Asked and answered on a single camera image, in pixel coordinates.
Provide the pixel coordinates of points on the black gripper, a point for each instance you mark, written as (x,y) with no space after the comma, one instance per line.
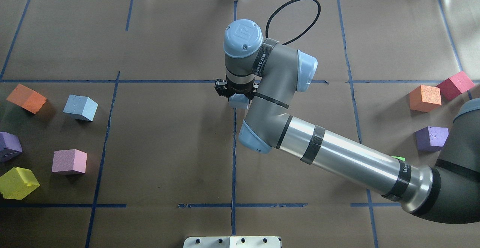
(220,90)

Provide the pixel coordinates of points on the light blue foam block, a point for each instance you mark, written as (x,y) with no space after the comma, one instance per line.
(81,108)
(239,101)

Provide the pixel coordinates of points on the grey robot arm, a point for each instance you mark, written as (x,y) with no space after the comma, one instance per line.
(269,74)

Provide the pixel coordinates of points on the pink foam block near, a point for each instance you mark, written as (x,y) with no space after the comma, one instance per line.
(69,161)

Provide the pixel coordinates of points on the green foam block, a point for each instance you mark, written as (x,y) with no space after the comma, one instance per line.
(399,158)

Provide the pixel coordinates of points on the orange foam block near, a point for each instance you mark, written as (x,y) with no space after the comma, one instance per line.
(26,98)

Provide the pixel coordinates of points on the orange foam block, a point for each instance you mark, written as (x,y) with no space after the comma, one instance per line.
(26,98)
(425,98)

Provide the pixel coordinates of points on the orange foam block far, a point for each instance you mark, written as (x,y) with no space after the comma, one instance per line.
(425,98)

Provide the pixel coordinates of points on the purple foam block far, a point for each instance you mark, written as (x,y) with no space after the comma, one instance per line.
(431,138)

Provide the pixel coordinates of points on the purple foam block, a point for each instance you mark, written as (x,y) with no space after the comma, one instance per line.
(10,147)
(431,138)

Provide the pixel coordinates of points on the purple foam block near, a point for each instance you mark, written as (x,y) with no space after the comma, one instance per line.
(10,147)

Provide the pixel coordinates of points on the yellow foam block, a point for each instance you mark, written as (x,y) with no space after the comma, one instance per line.
(17,183)

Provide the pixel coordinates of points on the red foam block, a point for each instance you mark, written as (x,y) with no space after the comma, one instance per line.
(455,85)

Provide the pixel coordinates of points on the white camera pole mount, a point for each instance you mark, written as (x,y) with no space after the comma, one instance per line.
(233,242)

